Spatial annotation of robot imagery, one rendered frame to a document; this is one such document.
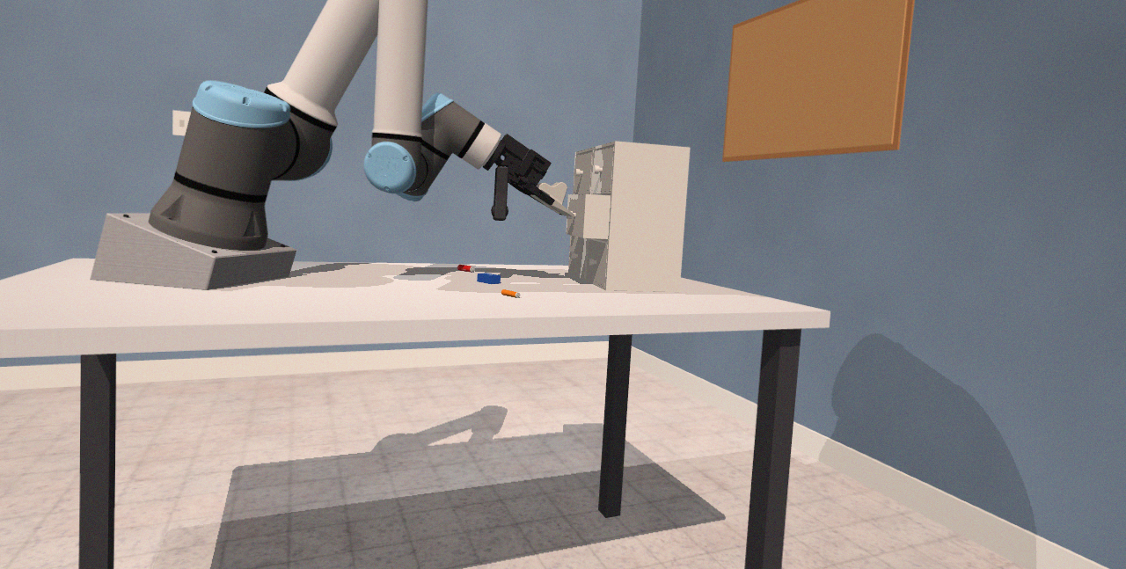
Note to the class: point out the beige chest of drawers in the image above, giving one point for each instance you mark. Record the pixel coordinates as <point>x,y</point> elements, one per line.
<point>646,230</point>

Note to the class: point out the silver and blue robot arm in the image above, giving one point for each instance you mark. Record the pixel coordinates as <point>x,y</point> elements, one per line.
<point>237,139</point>

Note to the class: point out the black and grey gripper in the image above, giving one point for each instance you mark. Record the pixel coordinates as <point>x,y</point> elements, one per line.
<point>525,169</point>

